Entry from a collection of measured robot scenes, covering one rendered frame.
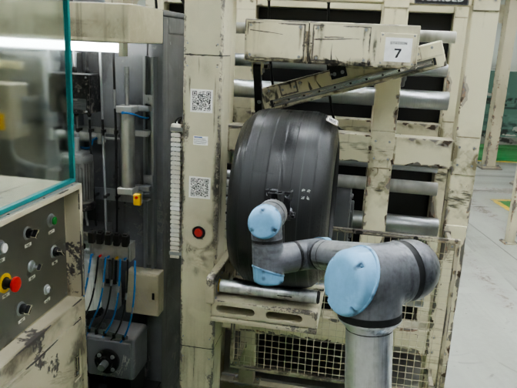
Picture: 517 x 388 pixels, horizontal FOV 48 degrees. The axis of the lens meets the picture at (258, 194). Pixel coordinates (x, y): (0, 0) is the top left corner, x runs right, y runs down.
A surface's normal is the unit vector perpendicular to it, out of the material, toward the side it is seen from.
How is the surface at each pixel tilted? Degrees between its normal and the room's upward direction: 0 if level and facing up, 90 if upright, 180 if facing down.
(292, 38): 90
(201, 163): 90
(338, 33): 90
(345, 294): 82
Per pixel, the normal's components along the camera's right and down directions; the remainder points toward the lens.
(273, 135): -0.07, -0.64
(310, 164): 0.14, -0.32
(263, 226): -0.18, 0.12
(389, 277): 0.46, -0.13
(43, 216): 0.98, 0.09
